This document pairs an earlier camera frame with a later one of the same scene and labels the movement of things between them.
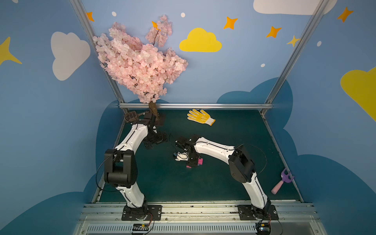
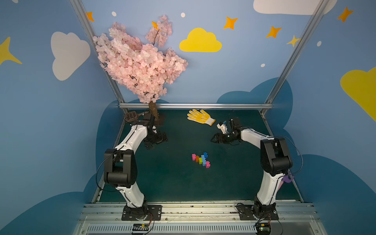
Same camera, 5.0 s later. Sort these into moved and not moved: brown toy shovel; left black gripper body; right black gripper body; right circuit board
Moved: right black gripper body
Not moved: right circuit board; left black gripper body; brown toy shovel
